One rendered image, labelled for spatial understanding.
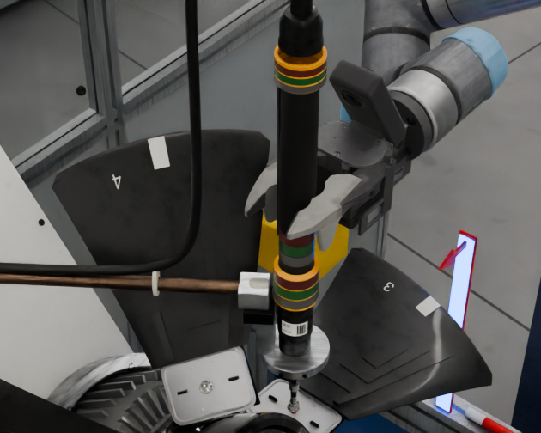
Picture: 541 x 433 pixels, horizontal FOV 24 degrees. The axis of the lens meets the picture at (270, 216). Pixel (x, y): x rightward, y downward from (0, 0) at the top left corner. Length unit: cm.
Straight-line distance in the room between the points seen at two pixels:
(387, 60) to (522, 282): 190
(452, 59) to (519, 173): 227
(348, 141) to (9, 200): 44
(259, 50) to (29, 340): 104
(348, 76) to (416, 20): 29
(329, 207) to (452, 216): 227
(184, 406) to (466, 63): 45
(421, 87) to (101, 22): 82
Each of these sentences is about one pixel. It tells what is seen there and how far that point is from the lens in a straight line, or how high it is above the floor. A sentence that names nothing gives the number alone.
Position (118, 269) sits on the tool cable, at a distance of 121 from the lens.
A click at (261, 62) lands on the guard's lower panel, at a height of 88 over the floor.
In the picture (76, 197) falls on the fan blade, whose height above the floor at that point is 139.
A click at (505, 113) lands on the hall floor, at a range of 374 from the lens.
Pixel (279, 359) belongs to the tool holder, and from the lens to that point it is 125.
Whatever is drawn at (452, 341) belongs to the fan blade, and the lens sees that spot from 148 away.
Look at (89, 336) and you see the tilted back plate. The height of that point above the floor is 116.
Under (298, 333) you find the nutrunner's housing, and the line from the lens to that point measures 122.
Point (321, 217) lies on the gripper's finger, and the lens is 110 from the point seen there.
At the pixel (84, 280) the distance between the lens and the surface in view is 122.
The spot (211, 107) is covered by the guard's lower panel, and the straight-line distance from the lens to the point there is 227.
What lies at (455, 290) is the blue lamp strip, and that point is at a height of 110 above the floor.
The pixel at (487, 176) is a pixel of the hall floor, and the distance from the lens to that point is 351.
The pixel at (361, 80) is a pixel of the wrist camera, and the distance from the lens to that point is 111.
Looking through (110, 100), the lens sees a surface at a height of 103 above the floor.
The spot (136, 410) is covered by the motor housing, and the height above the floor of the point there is 118.
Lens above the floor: 223
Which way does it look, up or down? 42 degrees down
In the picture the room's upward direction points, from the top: straight up
